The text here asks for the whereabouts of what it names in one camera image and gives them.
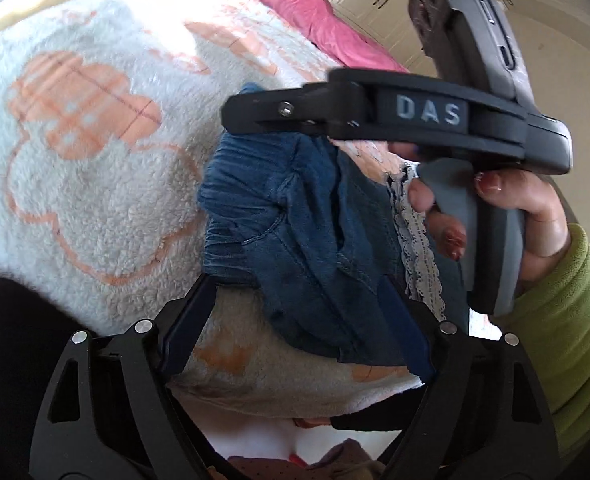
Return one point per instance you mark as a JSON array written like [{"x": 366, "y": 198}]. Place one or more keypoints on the white fleece blanket orange print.
[{"x": 100, "y": 185}]

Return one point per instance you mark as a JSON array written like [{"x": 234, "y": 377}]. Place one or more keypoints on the pink duvet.
[{"x": 295, "y": 5}]

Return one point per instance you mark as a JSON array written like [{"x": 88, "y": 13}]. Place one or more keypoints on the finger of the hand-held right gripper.
[{"x": 260, "y": 110}]

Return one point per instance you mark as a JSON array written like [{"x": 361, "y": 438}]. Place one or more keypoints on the tan bed sheet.
[{"x": 25, "y": 12}]

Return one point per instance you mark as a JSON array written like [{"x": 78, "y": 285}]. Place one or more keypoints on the person's right hand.
[{"x": 540, "y": 220}]

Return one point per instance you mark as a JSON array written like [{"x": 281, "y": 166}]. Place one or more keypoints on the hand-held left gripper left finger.
[{"x": 187, "y": 325}]

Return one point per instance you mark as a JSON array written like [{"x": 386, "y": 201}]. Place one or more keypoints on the blue denim pants lace trim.
[{"x": 305, "y": 220}]

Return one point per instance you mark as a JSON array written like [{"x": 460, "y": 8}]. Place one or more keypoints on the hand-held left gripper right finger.
[{"x": 405, "y": 335}]

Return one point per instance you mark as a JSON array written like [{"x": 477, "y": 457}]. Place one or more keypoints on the person's black trousers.
[{"x": 15, "y": 320}]

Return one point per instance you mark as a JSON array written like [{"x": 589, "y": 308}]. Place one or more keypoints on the person's right forearm green sleeve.
[{"x": 570, "y": 340}]

